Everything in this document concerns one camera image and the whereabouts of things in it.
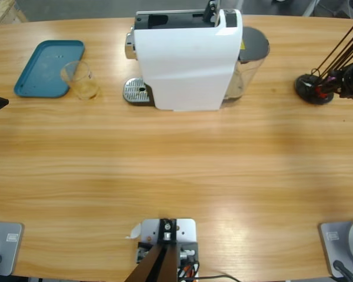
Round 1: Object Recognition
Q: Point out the white capsule coffee machine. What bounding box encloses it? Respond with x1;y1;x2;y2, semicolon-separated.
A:
122;0;244;112

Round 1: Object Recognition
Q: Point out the teal plastic tray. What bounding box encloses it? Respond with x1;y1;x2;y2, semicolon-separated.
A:
14;39;86;99

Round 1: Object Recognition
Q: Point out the clear glass cup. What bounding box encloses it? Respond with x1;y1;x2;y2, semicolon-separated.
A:
60;60;102;101

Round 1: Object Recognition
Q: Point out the wooden crate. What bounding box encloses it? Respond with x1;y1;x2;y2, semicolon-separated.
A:
0;0;29;27

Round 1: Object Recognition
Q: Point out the clear water tank dark lid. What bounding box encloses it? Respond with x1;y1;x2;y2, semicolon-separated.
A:
222;25;271;108

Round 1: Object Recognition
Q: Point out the white tape tag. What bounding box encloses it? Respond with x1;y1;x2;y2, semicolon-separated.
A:
125;222;142;240

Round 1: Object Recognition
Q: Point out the white mounting block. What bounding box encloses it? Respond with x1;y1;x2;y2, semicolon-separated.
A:
134;217;198;282

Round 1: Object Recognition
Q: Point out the black wire capsule holder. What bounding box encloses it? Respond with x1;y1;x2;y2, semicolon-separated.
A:
294;20;353;106

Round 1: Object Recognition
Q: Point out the white metal frame leg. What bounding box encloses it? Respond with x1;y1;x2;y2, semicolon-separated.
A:
301;0;321;17

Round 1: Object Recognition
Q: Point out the arm grey base plate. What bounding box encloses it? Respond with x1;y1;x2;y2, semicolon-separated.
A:
319;217;353;278
0;221;25;277

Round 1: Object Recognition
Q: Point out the thin black cable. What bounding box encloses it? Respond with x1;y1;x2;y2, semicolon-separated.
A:
194;274;242;282

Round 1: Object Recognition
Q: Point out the dark camera post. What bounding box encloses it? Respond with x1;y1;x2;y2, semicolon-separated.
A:
125;219;179;282

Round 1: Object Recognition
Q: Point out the orange and black cable bundle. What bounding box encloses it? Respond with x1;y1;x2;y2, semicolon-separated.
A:
178;260;201;278

